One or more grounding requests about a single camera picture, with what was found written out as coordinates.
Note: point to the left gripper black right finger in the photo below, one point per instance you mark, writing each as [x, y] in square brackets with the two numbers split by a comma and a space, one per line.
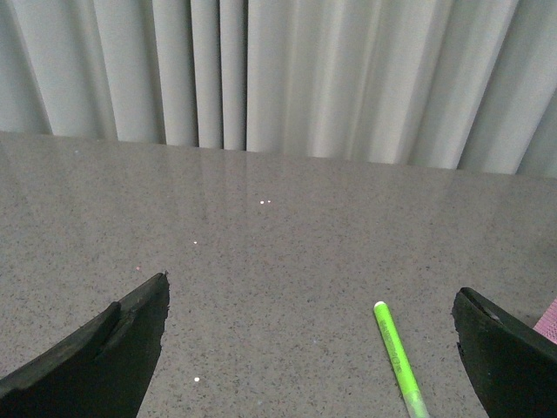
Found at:
[511, 367]

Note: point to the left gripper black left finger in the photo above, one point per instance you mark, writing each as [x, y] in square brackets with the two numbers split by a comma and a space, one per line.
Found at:
[103, 369]

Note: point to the pink mesh pen cup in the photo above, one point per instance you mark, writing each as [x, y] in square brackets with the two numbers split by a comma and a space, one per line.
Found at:
[547, 323]

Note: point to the green marker pen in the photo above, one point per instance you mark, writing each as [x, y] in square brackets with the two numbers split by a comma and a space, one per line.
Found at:
[402, 368]

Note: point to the white pleated curtain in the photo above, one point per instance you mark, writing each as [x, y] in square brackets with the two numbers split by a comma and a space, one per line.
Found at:
[451, 84]

